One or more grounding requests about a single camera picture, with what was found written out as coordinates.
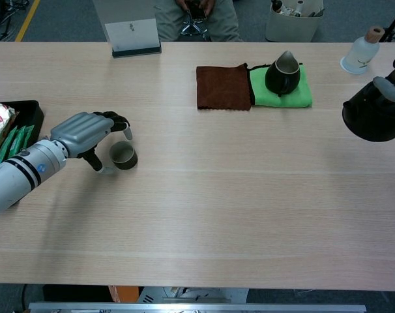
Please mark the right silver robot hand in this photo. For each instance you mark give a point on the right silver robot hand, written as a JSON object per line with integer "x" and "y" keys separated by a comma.
{"x": 388, "y": 86}

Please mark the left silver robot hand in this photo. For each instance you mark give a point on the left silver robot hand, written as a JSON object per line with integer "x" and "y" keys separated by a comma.
{"x": 80, "y": 130}

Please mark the dark green tea cup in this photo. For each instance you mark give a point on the dark green tea cup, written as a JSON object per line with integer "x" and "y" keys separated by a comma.
{"x": 125, "y": 163}

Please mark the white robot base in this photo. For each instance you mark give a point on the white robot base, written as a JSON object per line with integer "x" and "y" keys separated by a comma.
{"x": 191, "y": 295}

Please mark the frosted bottle with wooden cap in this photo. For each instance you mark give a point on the frosted bottle with wooden cap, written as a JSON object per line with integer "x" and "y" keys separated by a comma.
{"x": 360, "y": 55}

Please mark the black plastic tray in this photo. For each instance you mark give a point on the black plastic tray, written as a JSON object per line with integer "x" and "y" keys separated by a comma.
{"x": 33, "y": 112}

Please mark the green tea packet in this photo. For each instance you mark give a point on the green tea packet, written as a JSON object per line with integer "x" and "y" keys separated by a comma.
{"x": 28, "y": 137}
{"x": 17, "y": 143}
{"x": 5, "y": 146}

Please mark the black tripod stand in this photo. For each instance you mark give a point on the black tripod stand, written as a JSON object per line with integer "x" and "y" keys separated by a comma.
{"x": 394, "y": 23}

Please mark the green cloth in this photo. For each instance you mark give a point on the green cloth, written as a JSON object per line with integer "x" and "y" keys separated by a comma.
{"x": 282, "y": 101}

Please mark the black pitcher with pale inside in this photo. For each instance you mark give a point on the black pitcher with pale inside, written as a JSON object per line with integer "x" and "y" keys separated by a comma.
{"x": 280, "y": 81}

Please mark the card sign stand black base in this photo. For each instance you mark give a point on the card sign stand black base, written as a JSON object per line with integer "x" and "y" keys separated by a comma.
{"x": 132, "y": 34}

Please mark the beige storage bin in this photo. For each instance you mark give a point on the beige storage bin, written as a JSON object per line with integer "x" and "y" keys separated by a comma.
{"x": 292, "y": 27}

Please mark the brown cloth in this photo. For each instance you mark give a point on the brown cloth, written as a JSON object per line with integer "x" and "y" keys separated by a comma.
{"x": 223, "y": 88}

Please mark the chrome chair base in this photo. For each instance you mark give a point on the chrome chair base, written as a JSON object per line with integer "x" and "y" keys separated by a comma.
{"x": 194, "y": 28}

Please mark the smartphone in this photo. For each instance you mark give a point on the smartphone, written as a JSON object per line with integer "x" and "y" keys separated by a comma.
{"x": 197, "y": 9}

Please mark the orange object under table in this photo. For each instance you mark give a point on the orange object under table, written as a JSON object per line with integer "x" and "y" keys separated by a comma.
{"x": 122, "y": 293}

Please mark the seated person in beige trousers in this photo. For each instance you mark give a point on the seated person in beige trousers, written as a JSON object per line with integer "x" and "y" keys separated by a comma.
{"x": 223, "y": 23}

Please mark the aluminium rail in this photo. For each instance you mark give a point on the aluminium rail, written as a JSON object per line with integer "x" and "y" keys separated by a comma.
{"x": 197, "y": 308}

